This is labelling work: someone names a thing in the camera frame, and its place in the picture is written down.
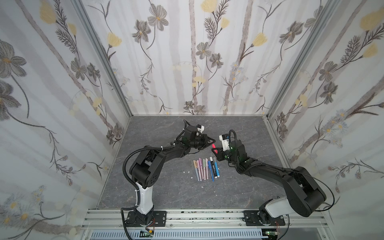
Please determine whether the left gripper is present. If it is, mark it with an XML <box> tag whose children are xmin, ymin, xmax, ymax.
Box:
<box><xmin>188</xmin><ymin>134</ymin><xmax>216</xmax><ymax>150</ymax></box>

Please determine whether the pink highlighter pen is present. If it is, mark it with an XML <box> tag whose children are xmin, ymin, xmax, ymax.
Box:
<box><xmin>212</xmin><ymin>144</ymin><xmax>218</xmax><ymax>154</ymax></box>

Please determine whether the light blue highlighter pen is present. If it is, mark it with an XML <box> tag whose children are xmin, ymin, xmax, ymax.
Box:
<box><xmin>213</xmin><ymin>157</ymin><xmax>220</xmax><ymax>178</ymax></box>

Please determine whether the black marker white cap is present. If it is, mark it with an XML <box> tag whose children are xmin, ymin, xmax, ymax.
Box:
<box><xmin>210</xmin><ymin>157</ymin><xmax>217</xmax><ymax>179</ymax></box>

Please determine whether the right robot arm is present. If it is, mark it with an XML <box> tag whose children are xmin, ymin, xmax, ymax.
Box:
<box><xmin>212</xmin><ymin>141</ymin><xmax>327</xmax><ymax>226</ymax></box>

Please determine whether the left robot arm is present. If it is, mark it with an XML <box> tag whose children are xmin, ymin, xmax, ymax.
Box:
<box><xmin>122</xmin><ymin>124</ymin><xmax>216</xmax><ymax>225</ymax></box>

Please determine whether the pale pink pen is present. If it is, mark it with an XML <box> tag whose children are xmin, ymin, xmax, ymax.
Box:
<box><xmin>205</xmin><ymin>159</ymin><xmax>209</xmax><ymax>180</ymax></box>

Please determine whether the green capped pastel pen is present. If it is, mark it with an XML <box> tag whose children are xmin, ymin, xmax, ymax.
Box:
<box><xmin>202</xmin><ymin>159</ymin><xmax>207</xmax><ymax>180</ymax></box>

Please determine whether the purple capped pastel pen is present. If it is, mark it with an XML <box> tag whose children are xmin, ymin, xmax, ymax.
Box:
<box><xmin>199</xmin><ymin>158</ymin><xmax>205</xmax><ymax>181</ymax></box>

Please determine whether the light pink pastel pen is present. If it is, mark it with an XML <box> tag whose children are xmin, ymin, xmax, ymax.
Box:
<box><xmin>196</xmin><ymin>160</ymin><xmax>202</xmax><ymax>181</ymax></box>

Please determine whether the yellow capped blue pen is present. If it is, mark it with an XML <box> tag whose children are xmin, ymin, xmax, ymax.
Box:
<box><xmin>193</xmin><ymin>160</ymin><xmax>200</xmax><ymax>181</ymax></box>

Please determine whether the right green circuit board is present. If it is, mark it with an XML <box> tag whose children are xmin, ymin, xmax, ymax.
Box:
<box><xmin>262</xmin><ymin>230</ymin><xmax>279</xmax><ymax>240</ymax></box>

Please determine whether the green circuit board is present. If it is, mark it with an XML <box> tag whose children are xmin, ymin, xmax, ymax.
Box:
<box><xmin>139</xmin><ymin>230</ymin><xmax>154</xmax><ymax>238</ymax></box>
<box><xmin>262</xmin><ymin>230</ymin><xmax>279</xmax><ymax>240</ymax></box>

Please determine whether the left green circuit board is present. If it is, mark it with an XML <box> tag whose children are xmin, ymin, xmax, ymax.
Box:
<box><xmin>139</xmin><ymin>230</ymin><xmax>154</xmax><ymax>238</ymax></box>

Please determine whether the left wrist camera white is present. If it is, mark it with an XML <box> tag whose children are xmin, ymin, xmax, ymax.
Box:
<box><xmin>196</xmin><ymin>125</ymin><xmax>205</xmax><ymax>134</ymax></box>

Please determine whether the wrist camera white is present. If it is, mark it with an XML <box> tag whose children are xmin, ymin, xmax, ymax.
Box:
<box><xmin>196</xmin><ymin>125</ymin><xmax>205</xmax><ymax>134</ymax></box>
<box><xmin>219</xmin><ymin>134</ymin><xmax>230</xmax><ymax>151</ymax></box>

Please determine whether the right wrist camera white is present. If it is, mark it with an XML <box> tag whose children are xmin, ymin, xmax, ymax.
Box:
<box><xmin>219</xmin><ymin>134</ymin><xmax>230</xmax><ymax>151</ymax></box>

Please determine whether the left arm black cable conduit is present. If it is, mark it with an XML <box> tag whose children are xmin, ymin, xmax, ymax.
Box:
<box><xmin>119</xmin><ymin>145</ymin><xmax>178</xmax><ymax>240</ymax></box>

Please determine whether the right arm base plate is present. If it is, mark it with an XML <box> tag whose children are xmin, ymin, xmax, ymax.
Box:
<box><xmin>243</xmin><ymin>211</ymin><xmax>286</xmax><ymax>227</ymax></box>

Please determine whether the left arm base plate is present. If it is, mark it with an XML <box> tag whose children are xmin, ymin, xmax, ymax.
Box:
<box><xmin>124</xmin><ymin>211</ymin><xmax>167</xmax><ymax>228</ymax></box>

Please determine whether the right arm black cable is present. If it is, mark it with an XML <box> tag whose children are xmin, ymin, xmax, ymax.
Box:
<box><xmin>277</xmin><ymin>172</ymin><xmax>336</xmax><ymax>240</ymax></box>

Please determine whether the aluminium frame rail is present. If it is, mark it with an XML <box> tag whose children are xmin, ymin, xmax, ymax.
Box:
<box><xmin>81</xmin><ymin>209</ymin><xmax>328</xmax><ymax>230</ymax></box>

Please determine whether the white slotted cable duct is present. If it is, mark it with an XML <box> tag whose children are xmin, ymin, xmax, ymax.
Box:
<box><xmin>89</xmin><ymin>229</ymin><xmax>268</xmax><ymax>240</ymax></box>

